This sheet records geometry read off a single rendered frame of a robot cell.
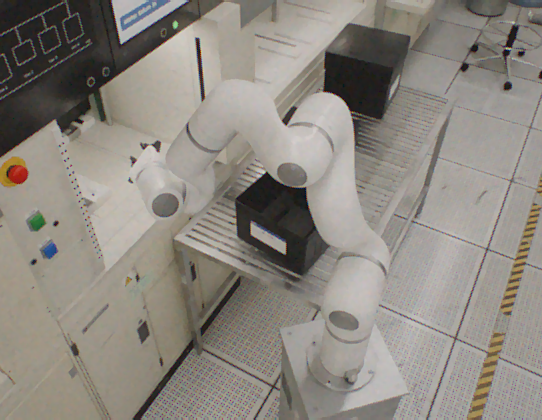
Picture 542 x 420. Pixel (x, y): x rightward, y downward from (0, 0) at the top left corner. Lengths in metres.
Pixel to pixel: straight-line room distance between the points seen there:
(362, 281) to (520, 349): 1.58
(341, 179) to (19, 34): 0.67
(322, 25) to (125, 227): 1.52
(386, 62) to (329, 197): 1.26
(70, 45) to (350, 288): 0.78
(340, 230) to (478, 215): 2.12
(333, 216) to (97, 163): 1.13
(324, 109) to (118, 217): 0.96
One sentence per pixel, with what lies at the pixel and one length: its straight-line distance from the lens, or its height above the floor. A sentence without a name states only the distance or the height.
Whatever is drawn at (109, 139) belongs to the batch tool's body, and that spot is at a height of 0.87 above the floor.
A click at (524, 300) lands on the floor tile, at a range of 2.82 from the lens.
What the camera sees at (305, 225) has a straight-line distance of 1.80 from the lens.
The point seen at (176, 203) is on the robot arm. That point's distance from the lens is 1.22.
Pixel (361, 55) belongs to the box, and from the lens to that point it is 2.23.
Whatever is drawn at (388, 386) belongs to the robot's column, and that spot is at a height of 0.76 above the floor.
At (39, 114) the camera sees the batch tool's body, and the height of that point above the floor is 1.43.
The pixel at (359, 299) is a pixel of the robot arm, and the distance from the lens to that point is 1.13.
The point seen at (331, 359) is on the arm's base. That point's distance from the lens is 1.43.
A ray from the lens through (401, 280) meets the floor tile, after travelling 2.69.
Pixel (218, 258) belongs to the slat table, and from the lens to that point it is 1.72.
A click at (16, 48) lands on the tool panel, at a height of 1.58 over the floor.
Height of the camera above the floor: 2.09
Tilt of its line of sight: 46 degrees down
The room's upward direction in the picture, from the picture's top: 1 degrees clockwise
